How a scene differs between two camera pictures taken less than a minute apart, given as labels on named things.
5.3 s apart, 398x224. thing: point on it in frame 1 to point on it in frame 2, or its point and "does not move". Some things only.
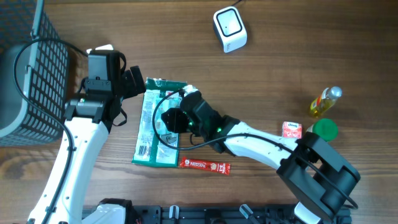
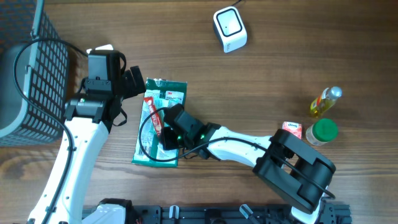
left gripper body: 131,85 does not move
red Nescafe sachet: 205,165 to 155,117
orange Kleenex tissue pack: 291,130 does not move
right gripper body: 181,123 to 173,140
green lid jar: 326,129 does not move
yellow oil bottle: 324,99 does not move
